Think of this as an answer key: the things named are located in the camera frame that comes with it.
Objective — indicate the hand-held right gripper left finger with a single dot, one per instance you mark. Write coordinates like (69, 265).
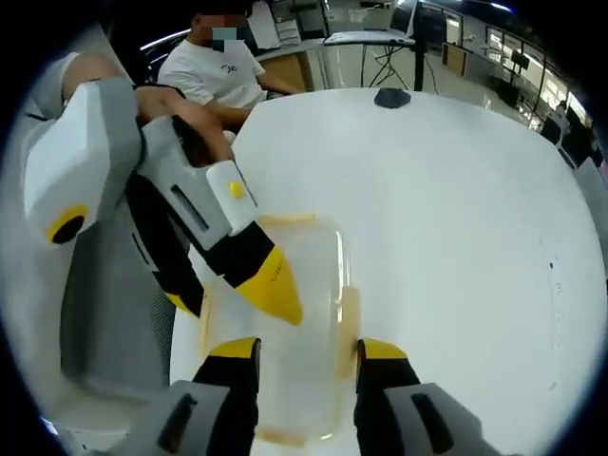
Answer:
(223, 408)

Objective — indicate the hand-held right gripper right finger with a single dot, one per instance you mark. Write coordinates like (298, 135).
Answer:
(385, 408)

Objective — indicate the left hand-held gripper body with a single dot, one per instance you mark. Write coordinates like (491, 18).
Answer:
(81, 157)

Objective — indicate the clear plastic buckle container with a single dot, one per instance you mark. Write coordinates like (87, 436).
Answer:
(294, 285)

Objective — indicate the person's left hand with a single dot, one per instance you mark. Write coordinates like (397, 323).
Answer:
(199, 119)

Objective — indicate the person's white shirt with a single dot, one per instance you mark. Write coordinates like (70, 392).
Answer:
(45, 95)

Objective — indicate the grey mesh office chair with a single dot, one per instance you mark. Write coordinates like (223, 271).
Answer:
(109, 309)

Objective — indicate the wooden counter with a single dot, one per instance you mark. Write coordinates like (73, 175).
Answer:
(294, 66)

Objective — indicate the small black rounded object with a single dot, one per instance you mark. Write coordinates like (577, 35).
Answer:
(392, 99)

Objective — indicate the white drawer unit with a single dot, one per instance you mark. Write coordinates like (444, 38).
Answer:
(294, 24)

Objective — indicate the white standing desk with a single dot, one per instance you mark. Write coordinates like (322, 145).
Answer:
(361, 38)

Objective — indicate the open laptop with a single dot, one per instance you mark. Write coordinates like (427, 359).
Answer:
(404, 21)

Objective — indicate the wooden cabinet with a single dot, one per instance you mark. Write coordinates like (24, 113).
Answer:
(452, 58)

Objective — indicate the black office chair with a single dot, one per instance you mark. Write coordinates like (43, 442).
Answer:
(558, 140)

